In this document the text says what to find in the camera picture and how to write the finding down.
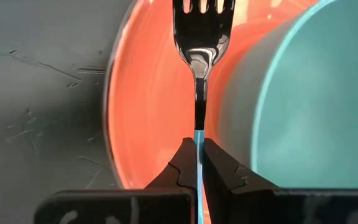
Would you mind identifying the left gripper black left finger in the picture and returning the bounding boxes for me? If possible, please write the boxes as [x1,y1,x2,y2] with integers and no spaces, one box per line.
[34,136,198,224]

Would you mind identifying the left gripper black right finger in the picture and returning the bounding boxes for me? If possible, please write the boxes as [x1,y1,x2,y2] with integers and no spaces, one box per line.
[202,138,358,224]

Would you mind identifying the teal ribbed bowl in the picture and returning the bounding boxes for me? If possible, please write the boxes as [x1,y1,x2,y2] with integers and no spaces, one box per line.
[218,0,358,191]

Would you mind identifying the fork with blue handle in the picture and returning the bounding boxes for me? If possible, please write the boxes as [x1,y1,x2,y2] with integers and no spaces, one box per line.
[172,0,237,224]

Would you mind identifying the red round plate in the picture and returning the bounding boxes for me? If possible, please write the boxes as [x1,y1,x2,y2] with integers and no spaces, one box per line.
[102,0,323,224]

